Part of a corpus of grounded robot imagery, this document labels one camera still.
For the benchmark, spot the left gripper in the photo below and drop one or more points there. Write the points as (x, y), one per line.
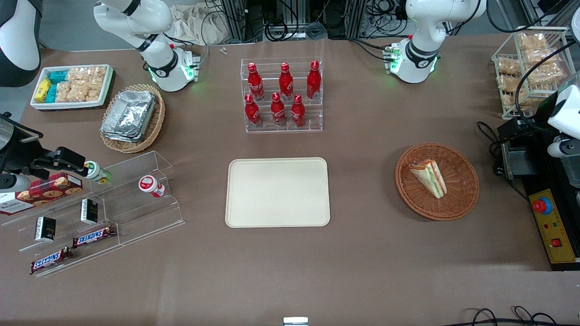
(522, 130)

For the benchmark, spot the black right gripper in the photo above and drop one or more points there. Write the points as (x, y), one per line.
(28, 159)

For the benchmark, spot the triangular sandwich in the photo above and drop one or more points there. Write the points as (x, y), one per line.
(430, 179)

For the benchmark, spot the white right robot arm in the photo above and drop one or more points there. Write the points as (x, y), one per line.
(158, 68)

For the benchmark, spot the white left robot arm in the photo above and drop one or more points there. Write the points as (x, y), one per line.
(421, 45)

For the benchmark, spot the aluminium foil tray stack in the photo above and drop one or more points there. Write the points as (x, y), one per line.
(129, 115)

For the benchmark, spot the white plastic snack tray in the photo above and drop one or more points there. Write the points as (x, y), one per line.
(108, 86)

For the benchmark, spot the oval tan wicker basket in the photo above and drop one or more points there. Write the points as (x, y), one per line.
(157, 122)

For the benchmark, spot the round brown wicker basket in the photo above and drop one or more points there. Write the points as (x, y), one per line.
(460, 181)

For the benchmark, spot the beige rectangular tray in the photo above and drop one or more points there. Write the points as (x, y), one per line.
(276, 192)

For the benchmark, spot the red cookie box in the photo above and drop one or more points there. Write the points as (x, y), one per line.
(50, 188)

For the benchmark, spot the white bottle green label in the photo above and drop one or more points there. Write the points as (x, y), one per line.
(96, 171)

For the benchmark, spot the rice cracker snack bag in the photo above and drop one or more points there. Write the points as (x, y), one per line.
(541, 55)
(514, 100)
(78, 74)
(532, 40)
(87, 92)
(97, 74)
(511, 83)
(64, 92)
(509, 66)
(546, 73)

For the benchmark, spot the small black white box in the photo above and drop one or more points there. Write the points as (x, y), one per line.
(89, 212)
(45, 228)

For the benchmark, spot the teal snack packet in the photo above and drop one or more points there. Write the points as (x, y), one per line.
(51, 93)
(58, 76)

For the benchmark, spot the yellow snack packet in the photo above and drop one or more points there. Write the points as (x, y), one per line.
(43, 90)

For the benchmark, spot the black device metal plate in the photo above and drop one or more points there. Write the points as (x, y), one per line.
(516, 163)

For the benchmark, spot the brown snickers bar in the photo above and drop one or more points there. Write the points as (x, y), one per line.
(50, 260)
(93, 236)

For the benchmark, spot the white bottle red lid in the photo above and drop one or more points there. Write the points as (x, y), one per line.
(150, 185)

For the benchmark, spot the clear acrylic stepped shelf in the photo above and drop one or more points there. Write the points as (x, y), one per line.
(136, 217)

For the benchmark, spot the red emergency stop button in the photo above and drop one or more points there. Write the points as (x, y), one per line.
(542, 206)

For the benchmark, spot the black yellow control box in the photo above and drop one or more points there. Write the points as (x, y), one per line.
(555, 226)

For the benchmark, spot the crumpled beige cloth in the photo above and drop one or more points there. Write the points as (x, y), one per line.
(199, 27)

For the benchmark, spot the red cola bottle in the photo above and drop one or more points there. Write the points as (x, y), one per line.
(278, 111)
(252, 113)
(286, 83)
(297, 113)
(256, 83)
(313, 81)

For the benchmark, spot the clear acrylic bottle rack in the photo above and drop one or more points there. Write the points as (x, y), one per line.
(312, 127)

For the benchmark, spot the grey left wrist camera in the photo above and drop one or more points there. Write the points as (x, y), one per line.
(562, 148)

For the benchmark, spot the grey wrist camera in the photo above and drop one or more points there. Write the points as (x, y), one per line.
(562, 148)
(13, 182)

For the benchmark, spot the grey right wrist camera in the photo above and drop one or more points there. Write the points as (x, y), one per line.
(13, 182)

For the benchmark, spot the aluminium frame profile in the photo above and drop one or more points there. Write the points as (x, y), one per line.
(235, 20)

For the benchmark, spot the white metal bracket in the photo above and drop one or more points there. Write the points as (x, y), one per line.
(295, 322)

